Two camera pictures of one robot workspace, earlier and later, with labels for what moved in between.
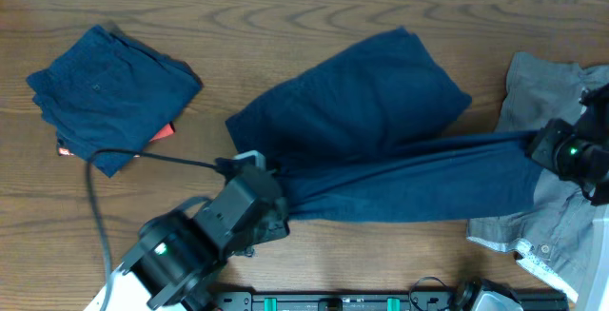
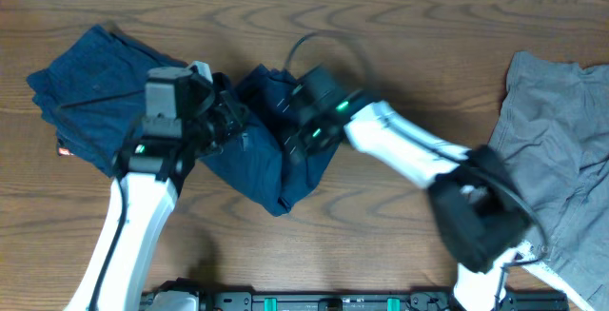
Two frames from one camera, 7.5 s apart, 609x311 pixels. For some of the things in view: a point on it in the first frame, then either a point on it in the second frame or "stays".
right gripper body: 544,151 -> 311,137
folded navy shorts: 108,92 stays
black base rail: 527,300 stays
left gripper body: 265,224 -> 206,127
